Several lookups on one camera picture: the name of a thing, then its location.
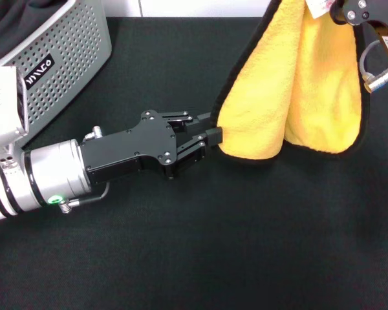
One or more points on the black fabric box liner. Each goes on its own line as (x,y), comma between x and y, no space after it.
(16,22)

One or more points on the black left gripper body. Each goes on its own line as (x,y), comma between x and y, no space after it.
(132,148)

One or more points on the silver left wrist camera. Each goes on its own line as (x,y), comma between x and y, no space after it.
(3,103)

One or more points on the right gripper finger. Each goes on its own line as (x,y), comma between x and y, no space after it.
(355,13)

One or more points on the left wrist silver plug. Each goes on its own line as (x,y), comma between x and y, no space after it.
(93,133)

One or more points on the yellow and gray towel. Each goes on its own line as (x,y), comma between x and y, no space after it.
(278,97)

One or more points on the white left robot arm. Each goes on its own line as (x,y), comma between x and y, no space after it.
(51,174)

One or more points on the black tablecloth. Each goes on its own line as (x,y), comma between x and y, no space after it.
(213,242)

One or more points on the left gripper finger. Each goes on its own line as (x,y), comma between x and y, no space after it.
(197,122)
(214,135)

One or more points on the gray perforated storage box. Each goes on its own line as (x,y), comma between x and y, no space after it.
(77,64)

